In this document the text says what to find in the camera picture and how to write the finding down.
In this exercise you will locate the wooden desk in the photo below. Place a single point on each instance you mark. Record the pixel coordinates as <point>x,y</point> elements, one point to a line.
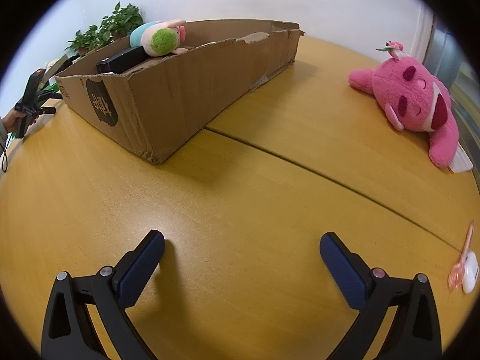
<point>240,195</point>

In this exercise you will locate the person's left hand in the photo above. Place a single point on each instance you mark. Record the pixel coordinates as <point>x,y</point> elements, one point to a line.
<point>9,122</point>

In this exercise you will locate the pink plastic spoon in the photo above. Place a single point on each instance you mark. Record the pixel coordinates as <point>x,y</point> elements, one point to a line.
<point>455,276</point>

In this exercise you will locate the pink plush toy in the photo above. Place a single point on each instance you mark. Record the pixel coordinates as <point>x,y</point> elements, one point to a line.
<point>412,93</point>

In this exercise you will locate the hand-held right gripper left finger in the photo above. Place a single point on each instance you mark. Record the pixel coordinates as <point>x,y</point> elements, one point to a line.
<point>138,270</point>

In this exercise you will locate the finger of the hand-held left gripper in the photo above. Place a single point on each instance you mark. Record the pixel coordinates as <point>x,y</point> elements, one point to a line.
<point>52,96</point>
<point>48,111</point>

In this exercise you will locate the white earbud case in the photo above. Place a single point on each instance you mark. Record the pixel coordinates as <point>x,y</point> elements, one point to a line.
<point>470,273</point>

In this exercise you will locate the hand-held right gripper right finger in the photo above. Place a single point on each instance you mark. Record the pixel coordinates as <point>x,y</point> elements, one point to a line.
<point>345,270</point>

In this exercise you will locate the large cardboard box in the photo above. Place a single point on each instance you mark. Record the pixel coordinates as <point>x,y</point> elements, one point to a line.
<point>180,93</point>

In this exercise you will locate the pig plush toy green back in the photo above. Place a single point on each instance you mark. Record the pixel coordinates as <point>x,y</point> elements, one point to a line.
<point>161,41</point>

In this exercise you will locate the person's left forearm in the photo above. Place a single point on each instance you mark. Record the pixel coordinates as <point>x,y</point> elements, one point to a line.
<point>3,131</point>

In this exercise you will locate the small black product box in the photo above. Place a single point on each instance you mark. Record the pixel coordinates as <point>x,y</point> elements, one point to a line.
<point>123,60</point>

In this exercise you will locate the small potted green plant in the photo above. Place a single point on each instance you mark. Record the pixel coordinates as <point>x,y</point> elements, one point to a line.
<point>88,39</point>

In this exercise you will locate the large potted green plant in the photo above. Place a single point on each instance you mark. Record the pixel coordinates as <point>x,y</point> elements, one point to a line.
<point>122,18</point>

